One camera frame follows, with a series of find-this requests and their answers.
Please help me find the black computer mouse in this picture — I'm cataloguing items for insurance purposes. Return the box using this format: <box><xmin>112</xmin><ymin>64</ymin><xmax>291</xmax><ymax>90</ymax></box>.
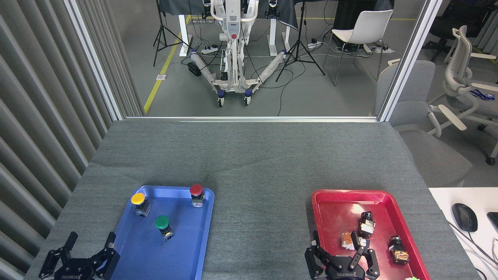
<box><xmin>451</xmin><ymin>203</ymin><xmax>478</xmax><ymax>233</ymax></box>

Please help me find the green push button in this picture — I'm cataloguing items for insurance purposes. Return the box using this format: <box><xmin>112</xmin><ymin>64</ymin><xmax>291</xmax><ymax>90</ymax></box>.
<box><xmin>154</xmin><ymin>215</ymin><xmax>175</xmax><ymax>242</ymax></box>

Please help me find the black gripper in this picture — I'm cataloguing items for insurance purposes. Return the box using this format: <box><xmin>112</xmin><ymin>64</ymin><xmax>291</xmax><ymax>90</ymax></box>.
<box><xmin>305</xmin><ymin>230</ymin><xmax>381</xmax><ymax>280</ymax></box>
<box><xmin>39</xmin><ymin>231</ymin><xmax>120</xmax><ymax>280</ymax></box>

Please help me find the silver horizontal rail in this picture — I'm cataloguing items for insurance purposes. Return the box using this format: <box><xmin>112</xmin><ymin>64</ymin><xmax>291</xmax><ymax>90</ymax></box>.
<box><xmin>124</xmin><ymin>116</ymin><xmax>380</xmax><ymax>123</ymax></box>

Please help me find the white mesh office chair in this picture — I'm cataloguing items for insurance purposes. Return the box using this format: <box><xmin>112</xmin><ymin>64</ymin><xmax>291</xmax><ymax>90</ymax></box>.
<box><xmin>389</xmin><ymin>25</ymin><xmax>498</xmax><ymax>165</ymax></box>

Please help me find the black silver switch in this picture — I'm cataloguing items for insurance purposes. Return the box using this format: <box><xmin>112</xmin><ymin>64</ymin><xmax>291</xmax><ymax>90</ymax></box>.
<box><xmin>358</xmin><ymin>212</ymin><xmax>376</xmax><ymax>238</ymax></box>

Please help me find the black cloth cover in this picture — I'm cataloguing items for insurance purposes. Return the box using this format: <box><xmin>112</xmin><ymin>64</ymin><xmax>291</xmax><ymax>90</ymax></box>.
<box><xmin>158</xmin><ymin>0</ymin><xmax>300</xmax><ymax>32</ymax></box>

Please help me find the black tripod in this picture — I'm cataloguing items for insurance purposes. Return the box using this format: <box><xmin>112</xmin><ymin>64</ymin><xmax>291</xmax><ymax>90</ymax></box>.
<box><xmin>153</xmin><ymin>0</ymin><xmax>191</xmax><ymax>67</ymax></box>
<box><xmin>275</xmin><ymin>0</ymin><xmax>326</xmax><ymax>82</ymax></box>

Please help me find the grey mouse cable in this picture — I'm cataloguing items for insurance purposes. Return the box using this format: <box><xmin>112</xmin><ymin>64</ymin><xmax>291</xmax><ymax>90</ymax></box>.
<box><xmin>447</xmin><ymin>222</ymin><xmax>498</xmax><ymax>273</ymax></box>

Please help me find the silver post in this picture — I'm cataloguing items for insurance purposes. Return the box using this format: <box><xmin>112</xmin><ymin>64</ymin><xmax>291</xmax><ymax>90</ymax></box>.
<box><xmin>377</xmin><ymin>0</ymin><xmax>443</xmax><ymax>122</ymax></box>
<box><xmin>64</xmin><ymin>0</ymin><xmax>125</xmax><ymax>121</ymax></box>

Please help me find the blue lanyard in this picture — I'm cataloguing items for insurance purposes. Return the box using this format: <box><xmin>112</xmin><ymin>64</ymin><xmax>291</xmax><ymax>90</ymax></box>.
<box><xmin>469</xmin><ymin>89</ymin><xmax>496</xmax><ymax>100</ymax></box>

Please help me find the white desk leg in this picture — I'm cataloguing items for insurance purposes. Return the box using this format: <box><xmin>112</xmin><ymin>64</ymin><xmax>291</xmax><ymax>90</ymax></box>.
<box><xmin>178</xmin><ymin>15</ymin><xmax>193</xmax><ymax>57</ymax></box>
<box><xmin>268</xmin><ymin>17</ymin><xmax>290</xmax><ymax>57</ymax></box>

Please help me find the orange white switch block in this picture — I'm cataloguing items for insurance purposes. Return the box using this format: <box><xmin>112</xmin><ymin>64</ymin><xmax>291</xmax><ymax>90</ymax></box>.
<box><xmin>341</xmin><ymin>232</ymin><xmax>370</xmax><ymax>251</ymax></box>

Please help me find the black office chair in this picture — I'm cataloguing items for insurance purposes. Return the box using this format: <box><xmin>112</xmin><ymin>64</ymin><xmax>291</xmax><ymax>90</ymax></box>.
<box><xmin>422</xmin><ymin>0</ymin><xmax>498</xmax><ymax>63</ymax></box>

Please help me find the blue plastic tray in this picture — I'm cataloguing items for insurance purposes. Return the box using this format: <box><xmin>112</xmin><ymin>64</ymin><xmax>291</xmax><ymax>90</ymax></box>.
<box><xmin>95</xmin><ymin>185</ymin><xmax>215</xmax><ymax>280</ymax></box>

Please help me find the white plastic chair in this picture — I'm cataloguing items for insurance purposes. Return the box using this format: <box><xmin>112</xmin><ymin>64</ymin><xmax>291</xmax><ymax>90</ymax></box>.
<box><xmin>324</xmin><ymin>10</ymin><xmax>394</xmax><ymax>87</ymax></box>

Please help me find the red plastic tray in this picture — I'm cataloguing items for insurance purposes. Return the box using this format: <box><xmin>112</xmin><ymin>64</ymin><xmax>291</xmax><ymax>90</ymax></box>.
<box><xmin>311</xmin><ymin>189</ymin><xmax>431</xmax><ymax>280</ymax></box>

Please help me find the white wheeled stand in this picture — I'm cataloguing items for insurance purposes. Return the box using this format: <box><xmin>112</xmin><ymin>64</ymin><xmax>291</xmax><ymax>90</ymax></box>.
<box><xmin>189</xmin><ymin>0</ymin><xmax>288</xmax><ymax>107</ymax></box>

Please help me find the white desk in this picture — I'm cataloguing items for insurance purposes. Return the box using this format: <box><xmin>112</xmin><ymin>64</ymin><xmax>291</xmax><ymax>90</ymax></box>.
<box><xmin>428</xmin><ymin>187</ymin><xmax>498</xmax><ymax>280</ymax></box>

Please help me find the red push button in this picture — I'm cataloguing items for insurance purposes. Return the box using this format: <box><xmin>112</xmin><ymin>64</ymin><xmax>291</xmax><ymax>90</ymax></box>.
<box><xmin>189</xmin><ymin>184</ymin><xmax>205</xmax><ymax>208</ymax></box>

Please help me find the black switch with brown base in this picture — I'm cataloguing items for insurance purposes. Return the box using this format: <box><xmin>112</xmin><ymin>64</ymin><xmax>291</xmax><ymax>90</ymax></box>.
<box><xmin>389</xmin><ymin>235</ymin><xmax>410</xmax><ymax>265</ymax></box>

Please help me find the yellow push button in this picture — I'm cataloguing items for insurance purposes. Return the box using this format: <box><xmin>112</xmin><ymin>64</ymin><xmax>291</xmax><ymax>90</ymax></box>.
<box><xmin>131</xmin><ymin>192</ymin><xmax>151</xmax><ymax>217</ymax></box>

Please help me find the grey upholstered chair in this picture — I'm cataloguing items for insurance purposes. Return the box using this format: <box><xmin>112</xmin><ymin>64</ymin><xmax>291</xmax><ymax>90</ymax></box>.
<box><xmin>375</xmin><ymin>60</ymin><xmax>473</xmax><ymax>187</ymax></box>

